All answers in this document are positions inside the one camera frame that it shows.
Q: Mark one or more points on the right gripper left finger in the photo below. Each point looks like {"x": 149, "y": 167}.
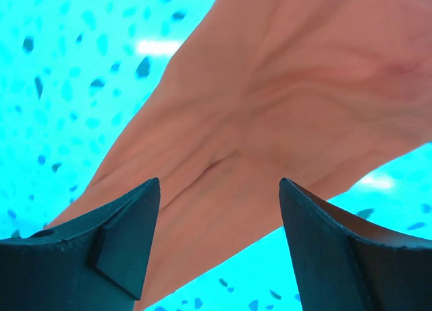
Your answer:
{"x": 95, "y": 262}

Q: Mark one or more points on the orange t shirt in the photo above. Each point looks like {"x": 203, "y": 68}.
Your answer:
{"x": 318, "y": 91}

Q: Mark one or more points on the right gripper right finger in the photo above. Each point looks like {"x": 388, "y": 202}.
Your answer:
{"x": 344, "y": 262}

